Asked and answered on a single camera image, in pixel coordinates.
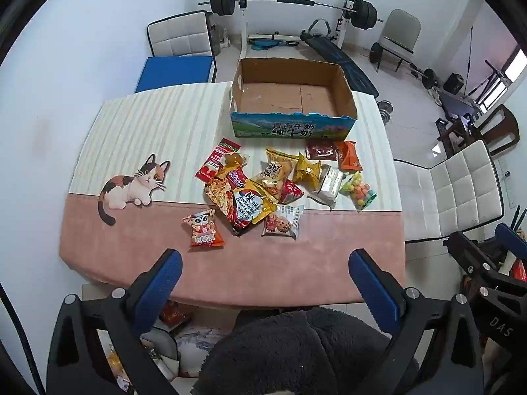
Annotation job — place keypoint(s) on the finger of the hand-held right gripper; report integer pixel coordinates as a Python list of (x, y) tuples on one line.
[(512, 234), (469, 249)]

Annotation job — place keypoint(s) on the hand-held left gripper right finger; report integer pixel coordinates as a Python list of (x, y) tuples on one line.
[(374, 292)]

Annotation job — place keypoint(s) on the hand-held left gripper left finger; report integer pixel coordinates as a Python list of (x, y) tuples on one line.
[(160, 288)]

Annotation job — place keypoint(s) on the orange panda snack packet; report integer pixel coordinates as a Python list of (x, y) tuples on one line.
[(204, 230)]

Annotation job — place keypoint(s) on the colourful candy ball bag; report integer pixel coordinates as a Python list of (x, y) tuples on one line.
[(358, 191)]

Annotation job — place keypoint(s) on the white cookie packet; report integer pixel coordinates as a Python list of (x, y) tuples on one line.
[(284, 221)]

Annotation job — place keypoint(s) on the white wafer packet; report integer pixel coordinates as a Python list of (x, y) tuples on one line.
[(327, 185)]

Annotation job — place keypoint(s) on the large orange noodle packet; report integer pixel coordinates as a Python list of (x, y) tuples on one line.
[(243, 203)]

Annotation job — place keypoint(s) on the small red triangular packet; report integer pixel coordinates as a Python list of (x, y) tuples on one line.
[(291, 191)]

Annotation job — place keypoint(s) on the long red snack packet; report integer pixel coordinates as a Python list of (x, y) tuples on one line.
[(212, 162)]

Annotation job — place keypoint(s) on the small yellow snack packet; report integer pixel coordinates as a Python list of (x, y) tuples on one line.
[(306, 168)]

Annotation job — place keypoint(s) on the small brown bun packet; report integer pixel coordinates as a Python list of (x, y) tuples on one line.
[(235, 159)]

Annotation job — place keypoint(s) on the dark brown snack packet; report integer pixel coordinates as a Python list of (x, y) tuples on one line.
[(321, 150)]

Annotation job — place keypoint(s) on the yellow cracker packet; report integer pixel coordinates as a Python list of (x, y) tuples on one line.
[(275, 170)]

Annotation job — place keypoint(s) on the cardboard box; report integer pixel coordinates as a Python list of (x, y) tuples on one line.
[(288, 94)]

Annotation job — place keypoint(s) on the red snack bag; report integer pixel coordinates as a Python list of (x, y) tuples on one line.
[(173, 314)]

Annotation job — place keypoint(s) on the white quilted chair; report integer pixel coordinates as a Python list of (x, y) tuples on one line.
[(453, 189), (181, 35)]

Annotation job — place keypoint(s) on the white printed bag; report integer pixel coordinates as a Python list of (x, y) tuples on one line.
[(197, 345)]

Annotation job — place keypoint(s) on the person's dark fleece clothing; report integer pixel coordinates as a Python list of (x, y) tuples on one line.
[(304, 349)]

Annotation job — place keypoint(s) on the dark wooden chair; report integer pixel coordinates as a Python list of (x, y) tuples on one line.
[(504, 125)]

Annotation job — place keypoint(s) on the black speaker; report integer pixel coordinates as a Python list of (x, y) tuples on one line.
[(453, 84)]

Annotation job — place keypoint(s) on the chrome dumbbell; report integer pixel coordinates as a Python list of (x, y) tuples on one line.
[(385, 109)]

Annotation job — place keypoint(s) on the small floor barbell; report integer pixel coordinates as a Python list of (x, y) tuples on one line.
[(375, 52)]

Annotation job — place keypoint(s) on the black sit-up bench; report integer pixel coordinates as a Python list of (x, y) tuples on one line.
[(341, 59)]

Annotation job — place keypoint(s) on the grey chair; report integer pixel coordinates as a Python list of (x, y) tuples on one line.
[(401, 28)]

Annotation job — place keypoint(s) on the transparent waste bin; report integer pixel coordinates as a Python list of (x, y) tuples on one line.
[(218, 37)]

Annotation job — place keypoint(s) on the blue twist disc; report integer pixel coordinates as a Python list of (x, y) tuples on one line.
[(260, 45)]

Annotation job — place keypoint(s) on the white squat rack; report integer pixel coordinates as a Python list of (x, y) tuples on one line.
[(243, 16)]

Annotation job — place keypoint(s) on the black barbell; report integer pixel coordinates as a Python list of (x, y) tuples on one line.
[(288, 1)]

